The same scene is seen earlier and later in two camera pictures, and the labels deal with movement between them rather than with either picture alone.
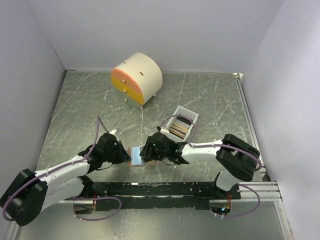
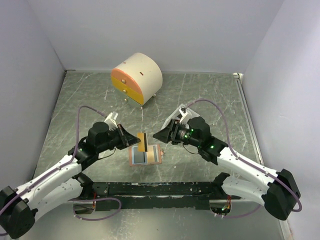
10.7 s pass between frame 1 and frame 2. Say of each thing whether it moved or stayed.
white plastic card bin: moved
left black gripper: moved
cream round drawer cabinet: stayed
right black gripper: moved
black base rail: stayed
